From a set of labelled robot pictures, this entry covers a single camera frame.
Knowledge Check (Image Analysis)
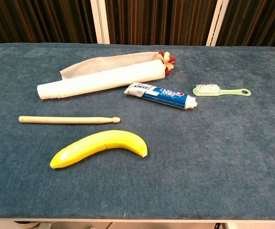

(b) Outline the wooden drumstick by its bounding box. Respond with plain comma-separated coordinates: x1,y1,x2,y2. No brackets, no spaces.
18,115,121,125

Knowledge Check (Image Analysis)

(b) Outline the blue and white toothpaste tube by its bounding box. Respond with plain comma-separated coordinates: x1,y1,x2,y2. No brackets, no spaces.
124,82,198,110

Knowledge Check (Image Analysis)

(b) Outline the red and yellow ribbon bow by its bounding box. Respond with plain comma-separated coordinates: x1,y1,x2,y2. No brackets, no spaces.
156,51,177,76

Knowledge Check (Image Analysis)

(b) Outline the light green toothbrush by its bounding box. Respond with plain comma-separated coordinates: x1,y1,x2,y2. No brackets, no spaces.
192,83,251,97

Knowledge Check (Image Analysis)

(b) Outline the white frame post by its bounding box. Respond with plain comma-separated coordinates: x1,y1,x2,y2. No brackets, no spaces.
206,0,231,47
90,0,111,44

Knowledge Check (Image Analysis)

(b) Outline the blue velvet table cloth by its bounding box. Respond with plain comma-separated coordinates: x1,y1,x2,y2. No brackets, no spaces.
0,42,275,219

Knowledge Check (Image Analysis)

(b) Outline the white rolled paper scroll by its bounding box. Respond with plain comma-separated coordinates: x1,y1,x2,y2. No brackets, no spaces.
37,51,166,101

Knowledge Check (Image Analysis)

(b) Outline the dark striped curtain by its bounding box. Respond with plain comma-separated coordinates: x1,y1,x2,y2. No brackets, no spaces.
0,0,275,49

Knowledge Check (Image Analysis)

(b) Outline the yellow plastic banana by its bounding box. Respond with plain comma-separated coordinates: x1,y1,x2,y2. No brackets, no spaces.
49,130,148,169

